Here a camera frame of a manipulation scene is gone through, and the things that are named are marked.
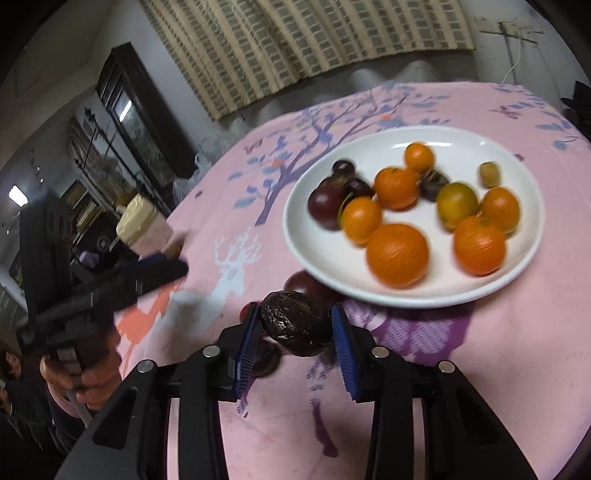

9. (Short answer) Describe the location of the cream lidded jar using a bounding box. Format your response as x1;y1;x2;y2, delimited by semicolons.
116;194;173;257

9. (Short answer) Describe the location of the large dark plum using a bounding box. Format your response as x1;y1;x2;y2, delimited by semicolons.
283;270;344;306

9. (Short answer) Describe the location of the dark purple plum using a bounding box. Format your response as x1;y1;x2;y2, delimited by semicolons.
308;183;348;231

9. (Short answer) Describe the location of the white oval plate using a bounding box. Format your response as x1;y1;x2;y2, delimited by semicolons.
283;126;546;309

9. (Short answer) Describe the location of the green-yellow tomato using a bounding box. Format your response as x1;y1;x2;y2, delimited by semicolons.
436;182;480;231

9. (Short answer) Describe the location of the orange mandarin with stem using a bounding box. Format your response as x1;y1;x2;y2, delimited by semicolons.
453;216;506;276

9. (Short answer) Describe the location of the white power cable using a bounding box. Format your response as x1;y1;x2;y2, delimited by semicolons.
500;36;525;85

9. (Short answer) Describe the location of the wrinkled dark passion fruit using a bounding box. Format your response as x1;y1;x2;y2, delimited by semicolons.
259;291;332;357

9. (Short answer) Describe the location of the pink printed tablecloth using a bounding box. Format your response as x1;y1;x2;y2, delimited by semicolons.
118;83;590;479

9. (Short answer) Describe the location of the left hand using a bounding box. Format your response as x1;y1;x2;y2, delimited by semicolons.
39;327;121;418

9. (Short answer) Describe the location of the striped beige curtain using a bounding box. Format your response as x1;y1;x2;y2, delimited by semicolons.
140;0;475;120

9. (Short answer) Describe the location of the small green longan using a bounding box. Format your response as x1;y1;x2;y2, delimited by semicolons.
479;161;501;189

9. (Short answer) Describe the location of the dark water caltrop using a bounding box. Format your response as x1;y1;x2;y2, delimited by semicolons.
419;168;450;202

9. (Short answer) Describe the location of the white wall power strip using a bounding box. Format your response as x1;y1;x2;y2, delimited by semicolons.
474;17;544;44

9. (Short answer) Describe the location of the dark wooden cabinet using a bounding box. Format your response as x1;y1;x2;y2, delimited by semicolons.
95;43;197;213

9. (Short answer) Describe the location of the yellow-orange tomato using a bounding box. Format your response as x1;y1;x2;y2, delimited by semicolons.
373;167;419;211

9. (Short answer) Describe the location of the large orange mandarin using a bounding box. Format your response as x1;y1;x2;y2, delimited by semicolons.
366;223;430;288

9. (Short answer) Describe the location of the small dark cherry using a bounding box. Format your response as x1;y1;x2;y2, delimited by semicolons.
332;159;356;177

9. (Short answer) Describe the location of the small orange tomato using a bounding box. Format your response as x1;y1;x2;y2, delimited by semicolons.
404;142;435;174

